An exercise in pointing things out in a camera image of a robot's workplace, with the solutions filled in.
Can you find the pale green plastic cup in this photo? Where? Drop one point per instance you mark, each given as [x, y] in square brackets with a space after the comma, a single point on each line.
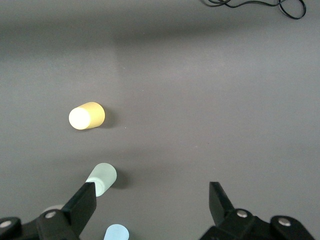
[105, 175]

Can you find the yellow plastic cup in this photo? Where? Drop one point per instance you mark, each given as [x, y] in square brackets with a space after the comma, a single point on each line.
[87, 116]

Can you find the dark grey table mat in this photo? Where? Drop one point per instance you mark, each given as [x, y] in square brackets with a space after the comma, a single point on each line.
[200, 112]

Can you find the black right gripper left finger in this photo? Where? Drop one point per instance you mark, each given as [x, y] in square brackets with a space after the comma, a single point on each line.
[82, 205]

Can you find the light blue plastic cup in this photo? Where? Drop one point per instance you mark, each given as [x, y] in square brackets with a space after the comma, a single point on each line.
[116, 233]

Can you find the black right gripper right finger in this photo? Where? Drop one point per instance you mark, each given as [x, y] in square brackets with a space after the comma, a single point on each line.
[218, 202]

